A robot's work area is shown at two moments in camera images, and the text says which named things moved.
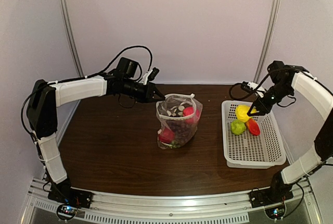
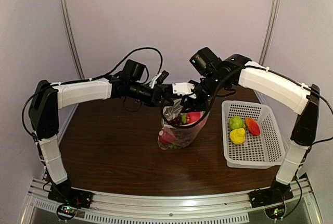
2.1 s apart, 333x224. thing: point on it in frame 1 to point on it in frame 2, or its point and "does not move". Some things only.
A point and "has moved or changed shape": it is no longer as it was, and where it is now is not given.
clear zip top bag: [179, 114] has moved or changed shape
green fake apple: [238, 127] has moved or changed shape
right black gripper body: [261, 102] to [194, 101]
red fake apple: [253, 126] does not move
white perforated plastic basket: [246, 151] does not move
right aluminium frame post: [270, 27] does not move
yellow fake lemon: [242, 111] to [237, 136]
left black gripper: [150, 91] to [159, 96]
